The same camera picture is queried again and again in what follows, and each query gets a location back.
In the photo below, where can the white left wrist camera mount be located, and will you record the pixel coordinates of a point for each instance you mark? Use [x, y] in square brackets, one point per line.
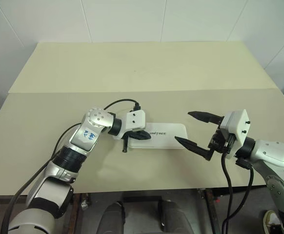
[135, 119]

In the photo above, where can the dark rounded shape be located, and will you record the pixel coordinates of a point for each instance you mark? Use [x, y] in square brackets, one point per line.
[168, 217]
[112, 219]

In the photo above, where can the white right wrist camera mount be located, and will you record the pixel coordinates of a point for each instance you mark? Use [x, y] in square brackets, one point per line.
[239, 124]

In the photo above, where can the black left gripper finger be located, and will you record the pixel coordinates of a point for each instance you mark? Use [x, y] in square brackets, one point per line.
[139, 132]
[143, 137]

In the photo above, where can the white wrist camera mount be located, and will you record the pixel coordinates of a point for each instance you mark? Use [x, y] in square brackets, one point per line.
[239, 124]
[135, 119]

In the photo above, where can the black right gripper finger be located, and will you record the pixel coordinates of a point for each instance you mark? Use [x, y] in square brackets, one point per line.
[205, 117]
[193, 145]

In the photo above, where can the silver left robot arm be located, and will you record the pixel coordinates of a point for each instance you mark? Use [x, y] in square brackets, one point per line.
[95, 119]

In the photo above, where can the white rectangular box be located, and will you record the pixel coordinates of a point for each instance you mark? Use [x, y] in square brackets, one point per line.
[166, 141]

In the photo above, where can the white sneaker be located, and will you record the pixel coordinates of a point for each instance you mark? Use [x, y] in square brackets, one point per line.
[270, 220]

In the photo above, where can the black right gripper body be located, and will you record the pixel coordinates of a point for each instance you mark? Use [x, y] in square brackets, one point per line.
[217, 142]

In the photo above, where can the rusty table frame leg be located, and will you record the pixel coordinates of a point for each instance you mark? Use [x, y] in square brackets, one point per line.
[75, 207]
[211, 212]

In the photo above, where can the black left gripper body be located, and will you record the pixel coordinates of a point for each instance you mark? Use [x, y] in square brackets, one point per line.
[125, 146]

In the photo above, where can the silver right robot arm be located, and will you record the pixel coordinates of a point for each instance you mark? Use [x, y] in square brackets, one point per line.
[276, 153]

